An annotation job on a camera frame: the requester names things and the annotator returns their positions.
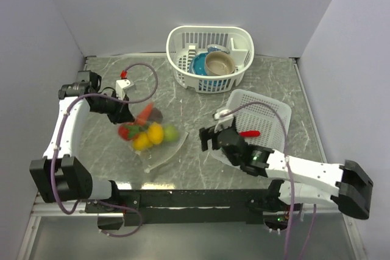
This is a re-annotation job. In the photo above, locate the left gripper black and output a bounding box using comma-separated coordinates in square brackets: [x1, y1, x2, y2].
[89, 90, 135, 125]

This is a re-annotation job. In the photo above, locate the fake red chili pepper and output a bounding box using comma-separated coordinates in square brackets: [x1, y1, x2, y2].
[239, 130, 261, 138]

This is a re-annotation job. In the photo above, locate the fake yellow lemon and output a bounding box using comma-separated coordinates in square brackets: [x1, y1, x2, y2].
[147, 122, 164, 145]

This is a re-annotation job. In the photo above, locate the clear zip top bag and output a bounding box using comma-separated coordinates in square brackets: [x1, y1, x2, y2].
[117, 101, 190, 174]

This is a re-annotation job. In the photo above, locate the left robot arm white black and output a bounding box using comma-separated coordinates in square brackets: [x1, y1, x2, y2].
[30, 71, 135, 213]

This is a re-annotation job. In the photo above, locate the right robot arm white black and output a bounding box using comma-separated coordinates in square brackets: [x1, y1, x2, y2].
[199, 125, 374, 220]

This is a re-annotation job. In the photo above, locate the fake orange carrot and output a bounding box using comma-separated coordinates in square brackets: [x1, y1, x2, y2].
[135, 102, 154, 126]

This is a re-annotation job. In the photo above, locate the fake purple beet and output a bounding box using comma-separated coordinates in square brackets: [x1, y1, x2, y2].
[149, 108, 163, 123]

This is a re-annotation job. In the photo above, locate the fake yellow pear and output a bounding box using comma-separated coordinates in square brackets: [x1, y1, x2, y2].
[132, 132, 153, 152]

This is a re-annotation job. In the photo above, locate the fake green apple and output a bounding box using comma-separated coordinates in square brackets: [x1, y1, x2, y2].
[163, 124, 179, 142]

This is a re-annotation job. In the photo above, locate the white perforated tray basket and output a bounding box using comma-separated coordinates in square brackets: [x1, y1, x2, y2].
[217, 89, 292, 152]

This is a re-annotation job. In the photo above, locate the beige bowl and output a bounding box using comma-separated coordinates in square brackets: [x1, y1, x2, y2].
[204, 51, 235, 76]

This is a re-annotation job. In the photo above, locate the blue plate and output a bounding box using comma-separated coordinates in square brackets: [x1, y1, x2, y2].
[189, 52, 209, 76]

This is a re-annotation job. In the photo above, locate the white dish rack basket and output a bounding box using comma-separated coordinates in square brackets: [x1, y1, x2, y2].
[166, 26, 254, 94]

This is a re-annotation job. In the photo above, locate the blue patterned white bowl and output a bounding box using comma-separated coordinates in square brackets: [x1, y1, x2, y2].
[207, 44, 230, 54]

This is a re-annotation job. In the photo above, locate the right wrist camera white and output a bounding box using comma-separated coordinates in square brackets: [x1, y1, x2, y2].
[213, 109, 235, 133]

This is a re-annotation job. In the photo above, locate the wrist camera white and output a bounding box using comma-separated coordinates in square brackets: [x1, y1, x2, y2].
[213, 109, 235, 133]
[115, 79, 136, 100]

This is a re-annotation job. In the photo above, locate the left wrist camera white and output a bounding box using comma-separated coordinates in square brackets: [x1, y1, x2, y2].
[115, 79, 136, 100]

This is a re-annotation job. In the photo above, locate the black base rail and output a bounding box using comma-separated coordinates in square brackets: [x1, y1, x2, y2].
[85, 186, 289, 230]

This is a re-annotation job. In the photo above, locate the aluminium frame rail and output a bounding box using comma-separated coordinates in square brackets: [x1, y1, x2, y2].
[16, 202, 101, 260]

